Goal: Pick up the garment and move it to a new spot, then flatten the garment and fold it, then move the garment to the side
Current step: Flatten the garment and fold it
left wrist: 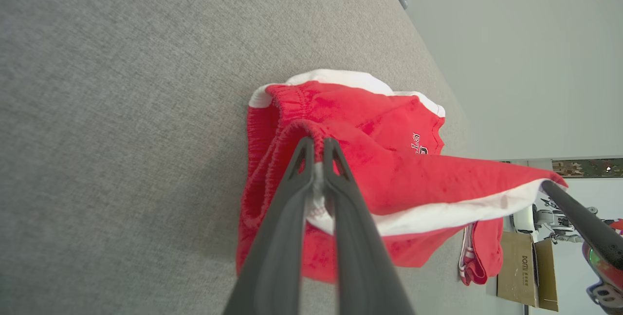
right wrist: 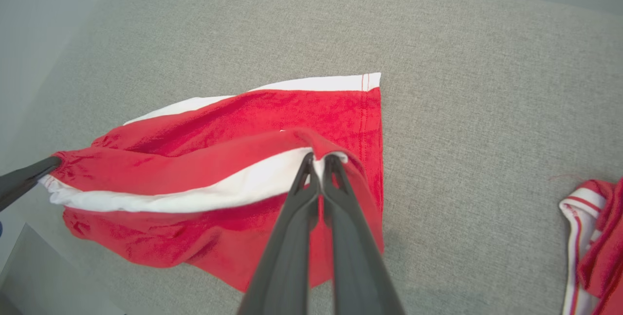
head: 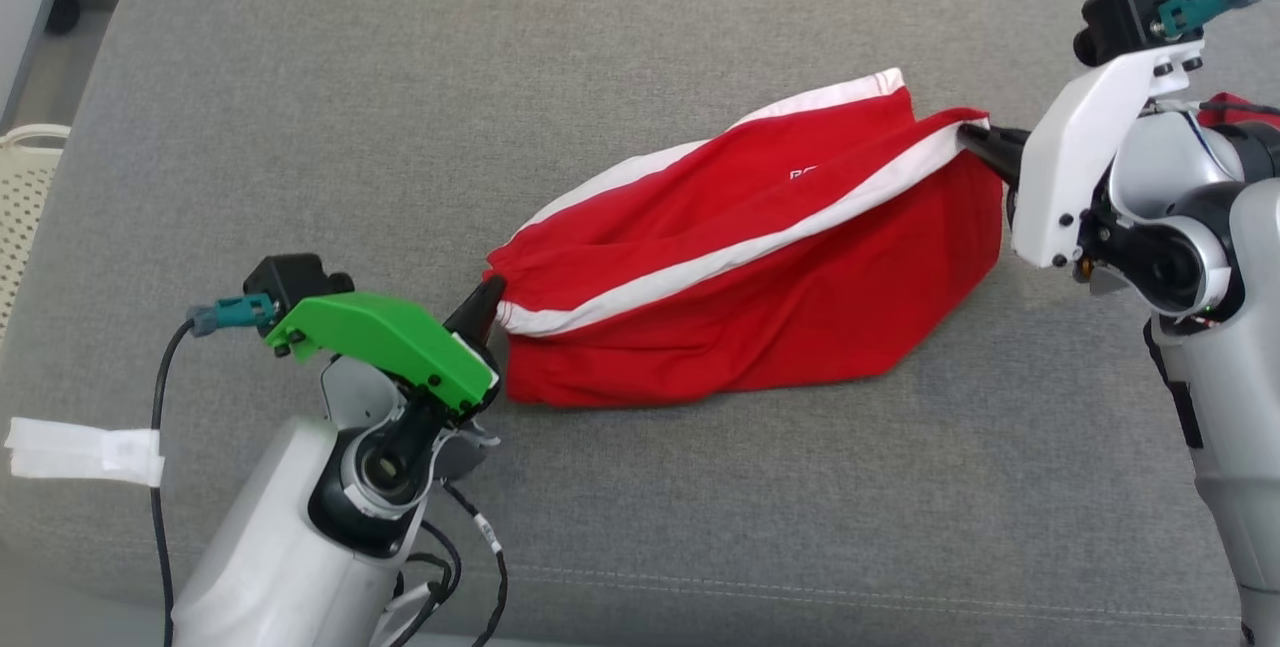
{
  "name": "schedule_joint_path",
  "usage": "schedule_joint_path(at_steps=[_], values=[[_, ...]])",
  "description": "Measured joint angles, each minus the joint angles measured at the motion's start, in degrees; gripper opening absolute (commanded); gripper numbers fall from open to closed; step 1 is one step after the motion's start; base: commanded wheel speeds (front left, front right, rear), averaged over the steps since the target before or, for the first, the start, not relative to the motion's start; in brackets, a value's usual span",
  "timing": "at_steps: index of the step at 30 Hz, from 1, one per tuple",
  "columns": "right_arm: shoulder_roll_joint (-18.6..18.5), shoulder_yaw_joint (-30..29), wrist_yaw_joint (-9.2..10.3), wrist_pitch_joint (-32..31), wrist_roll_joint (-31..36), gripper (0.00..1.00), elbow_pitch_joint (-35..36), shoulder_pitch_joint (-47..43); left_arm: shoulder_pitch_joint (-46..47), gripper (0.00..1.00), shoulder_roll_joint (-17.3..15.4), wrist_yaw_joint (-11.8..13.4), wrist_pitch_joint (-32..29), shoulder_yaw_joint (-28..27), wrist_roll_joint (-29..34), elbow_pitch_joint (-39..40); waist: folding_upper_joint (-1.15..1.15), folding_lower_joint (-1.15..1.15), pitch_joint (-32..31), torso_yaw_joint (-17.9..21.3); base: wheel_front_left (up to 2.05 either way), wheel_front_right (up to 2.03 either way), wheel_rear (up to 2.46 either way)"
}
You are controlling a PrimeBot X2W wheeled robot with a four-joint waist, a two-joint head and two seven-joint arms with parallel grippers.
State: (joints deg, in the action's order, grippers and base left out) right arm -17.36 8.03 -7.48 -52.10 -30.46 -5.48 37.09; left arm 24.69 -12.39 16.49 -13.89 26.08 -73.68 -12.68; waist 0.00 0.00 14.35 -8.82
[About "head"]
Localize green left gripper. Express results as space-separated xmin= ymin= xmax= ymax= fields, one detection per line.
xmin=264 ymin=273 xmax=507 ymax=419

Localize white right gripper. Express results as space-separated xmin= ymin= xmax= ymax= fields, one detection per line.
xmin=956 ymin=38 xmax=1207 ymax=271

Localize red jersey with white sleeves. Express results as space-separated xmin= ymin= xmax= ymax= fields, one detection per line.
xmin=1195 ymin=91 xmax=1280 ymax=134

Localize red shorts with white stripe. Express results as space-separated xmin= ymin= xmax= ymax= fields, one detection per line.
xmin=484 ymin=67 xmax=1005 ymax=409

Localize grey fabric sofa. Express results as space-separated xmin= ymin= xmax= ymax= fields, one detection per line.
xmin=0 ymin=0 xmax=1280 ymax=647

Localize white tape tag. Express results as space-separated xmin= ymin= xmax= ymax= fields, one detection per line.
xmin=4 ymin=416 xmax=167 ymax=489

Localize cream perforated laundry basket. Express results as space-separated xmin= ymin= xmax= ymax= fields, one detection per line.
xmin=0 ymin=123 xmax=72 ymax=330

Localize teal left cable connector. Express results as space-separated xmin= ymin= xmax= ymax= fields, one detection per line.
xmin=186 ymin=293 xmax=280 ymax=339

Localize teal cable connector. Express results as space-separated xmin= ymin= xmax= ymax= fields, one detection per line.
xmin=186 ymin=293 xmax=280 ymax=339
xmin=1149 ymin=0 xmax=1267 ymax=41

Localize teal right cable connector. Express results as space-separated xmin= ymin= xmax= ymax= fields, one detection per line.
xmin=1149 ymin=0 xmax=1267 ymax=41

